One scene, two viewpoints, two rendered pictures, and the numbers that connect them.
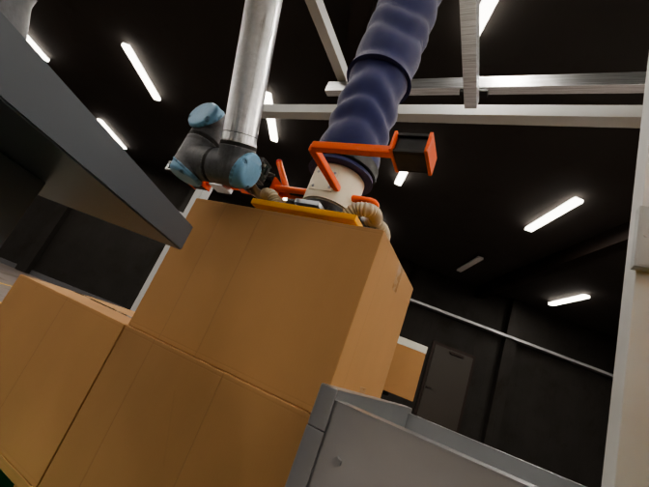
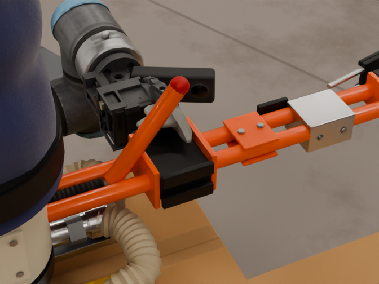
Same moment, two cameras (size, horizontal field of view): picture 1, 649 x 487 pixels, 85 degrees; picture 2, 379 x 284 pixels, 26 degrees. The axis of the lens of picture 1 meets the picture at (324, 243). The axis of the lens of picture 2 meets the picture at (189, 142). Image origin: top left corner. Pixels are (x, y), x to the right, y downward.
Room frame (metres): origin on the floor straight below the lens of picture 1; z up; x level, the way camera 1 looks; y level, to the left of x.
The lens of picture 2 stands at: (1.62, -0.35, 1.80)
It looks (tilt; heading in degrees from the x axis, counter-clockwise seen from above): 41 degrees down; 126
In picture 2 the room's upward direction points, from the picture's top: straight up
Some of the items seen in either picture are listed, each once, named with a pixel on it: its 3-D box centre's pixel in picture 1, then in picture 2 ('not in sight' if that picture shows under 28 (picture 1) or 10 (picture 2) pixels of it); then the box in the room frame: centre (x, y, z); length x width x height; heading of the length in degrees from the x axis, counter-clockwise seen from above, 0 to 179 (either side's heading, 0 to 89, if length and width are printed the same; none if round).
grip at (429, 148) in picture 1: (413, 153); not in sight; (0.67, -0.11, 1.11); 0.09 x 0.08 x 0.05; 151
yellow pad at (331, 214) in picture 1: (308, 212); not in sight; (0.95, 0.08, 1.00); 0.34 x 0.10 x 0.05; 61
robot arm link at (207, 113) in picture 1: (214, 128); (89, 36); (0.89, 0.40, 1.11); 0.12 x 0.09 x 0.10; 152
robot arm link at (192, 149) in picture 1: (197, 160); (88, 95); (0.88, 0.39, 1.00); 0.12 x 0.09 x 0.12; 67
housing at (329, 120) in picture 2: (222, 184); (318, 120); (1.26, 0.44, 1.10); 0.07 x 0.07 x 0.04; 61
